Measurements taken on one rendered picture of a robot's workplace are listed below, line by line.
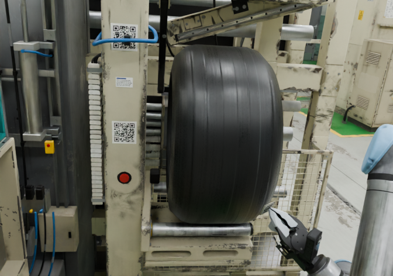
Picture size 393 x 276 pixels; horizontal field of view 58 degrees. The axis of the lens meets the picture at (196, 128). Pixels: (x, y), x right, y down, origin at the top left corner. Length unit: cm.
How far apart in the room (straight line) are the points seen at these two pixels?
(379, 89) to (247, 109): 463
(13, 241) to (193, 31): 95
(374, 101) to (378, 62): 54
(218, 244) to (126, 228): 32
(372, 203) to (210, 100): 45
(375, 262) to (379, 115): 492
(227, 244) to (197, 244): 10
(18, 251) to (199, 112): 64
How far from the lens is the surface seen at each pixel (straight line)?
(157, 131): 156
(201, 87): 97
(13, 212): 110
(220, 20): 148
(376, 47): 564
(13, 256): 119
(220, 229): 124
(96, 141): 118
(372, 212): 81
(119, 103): 111
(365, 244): 81
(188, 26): 147
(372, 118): 563
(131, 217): 128
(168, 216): 148
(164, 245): 124
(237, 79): 101
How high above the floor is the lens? 163
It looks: 20 degrees down
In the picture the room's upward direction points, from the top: 4 degrees clockwise
